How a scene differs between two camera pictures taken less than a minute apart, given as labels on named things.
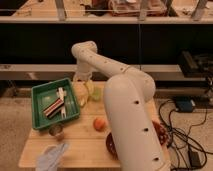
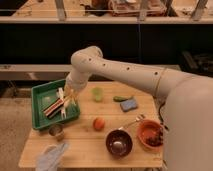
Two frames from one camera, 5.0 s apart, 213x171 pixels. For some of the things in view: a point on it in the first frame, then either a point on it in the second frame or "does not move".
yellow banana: [82, 92] → [68, 99]
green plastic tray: [45, 95] does not move
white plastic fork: [62, 93] does not move
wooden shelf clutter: [138, 8] does not move
